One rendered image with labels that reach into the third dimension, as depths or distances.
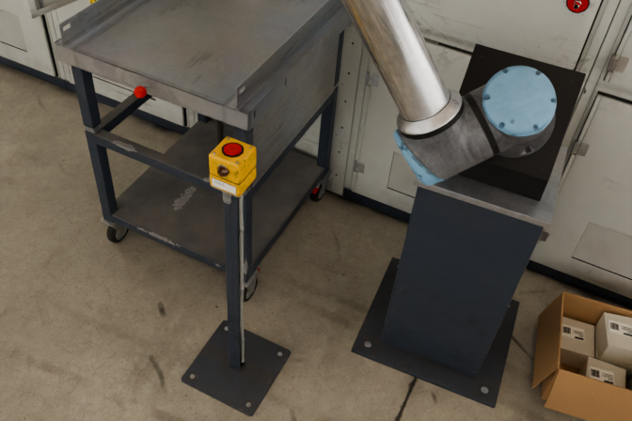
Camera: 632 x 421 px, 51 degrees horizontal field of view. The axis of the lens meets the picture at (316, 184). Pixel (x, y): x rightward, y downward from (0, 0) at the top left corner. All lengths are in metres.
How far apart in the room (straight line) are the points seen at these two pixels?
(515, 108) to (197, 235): 1.25
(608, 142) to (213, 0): 1.29
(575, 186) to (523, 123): 0.90
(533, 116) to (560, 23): 0.63
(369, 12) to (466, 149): 0.37
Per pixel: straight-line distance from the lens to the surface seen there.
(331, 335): 2.28
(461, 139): 1.45
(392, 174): 2.51
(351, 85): 2.37
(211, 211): 2.38
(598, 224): 2.40
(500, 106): 1.44
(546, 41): 2.06
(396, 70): 1.35
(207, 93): 1.77
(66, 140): 3.03
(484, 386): 2.26
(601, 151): 2.23
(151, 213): 2.40
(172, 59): 1.90
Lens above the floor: 1.88
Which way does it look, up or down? 43 degrees down
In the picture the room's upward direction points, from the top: 6 degrees clockwise
